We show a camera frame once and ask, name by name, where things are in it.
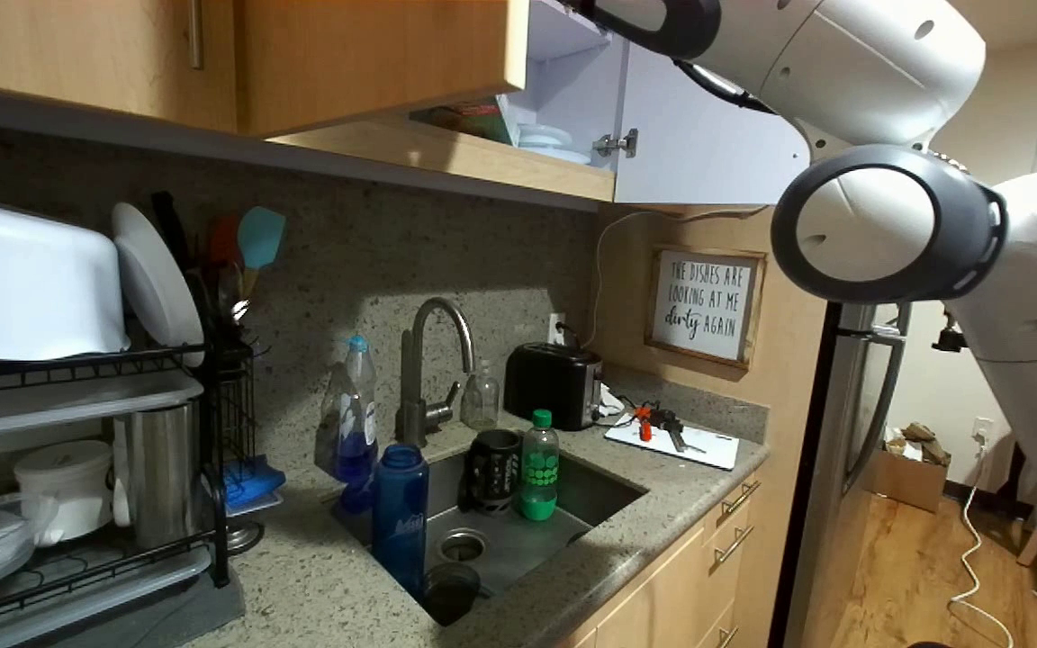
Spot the white crumpled cloth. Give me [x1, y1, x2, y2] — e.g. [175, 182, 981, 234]
[594, 384, 629, 429]

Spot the green cereal box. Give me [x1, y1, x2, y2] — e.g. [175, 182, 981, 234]
[414, 102, 510, 144]

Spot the black mug in sink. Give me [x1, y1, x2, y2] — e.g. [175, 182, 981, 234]
[461, 429, 521, 510]

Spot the steel kitchen sink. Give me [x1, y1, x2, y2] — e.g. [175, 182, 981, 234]
[414, 454, 642, 628]

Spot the green soda bottle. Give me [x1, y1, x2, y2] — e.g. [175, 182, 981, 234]
[520, 411, 557, 522]

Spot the black dish drying rack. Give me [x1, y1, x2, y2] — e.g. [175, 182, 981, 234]
[0, 202, 226, 648]

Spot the steel kitchen faucet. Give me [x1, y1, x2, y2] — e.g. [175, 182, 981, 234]
[395, 300, 474, 447]

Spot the black silver toaster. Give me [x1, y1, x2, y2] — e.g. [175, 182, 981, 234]
[505, 341, 601, 432]

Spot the wooden upper right cabinet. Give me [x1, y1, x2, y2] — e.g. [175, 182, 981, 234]
[0, 0, 529, 137]

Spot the framed wall sign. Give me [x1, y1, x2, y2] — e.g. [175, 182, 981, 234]
[648, 250, 765, 365]

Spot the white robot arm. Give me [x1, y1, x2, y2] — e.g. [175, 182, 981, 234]
[562, 0, 1037, 468]

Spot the white bowl on rack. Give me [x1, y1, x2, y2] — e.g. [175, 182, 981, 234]
[0, 210, 131, 360]

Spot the clear glass soap dispenser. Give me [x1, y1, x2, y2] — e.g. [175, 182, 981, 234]
[461, 360, 496, 429]

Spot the open white cabinet door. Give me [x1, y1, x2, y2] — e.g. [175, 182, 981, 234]
[616, 47, 809, 206]

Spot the blue water bottle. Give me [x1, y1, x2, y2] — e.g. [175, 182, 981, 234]
[372, 442, 430, 596]

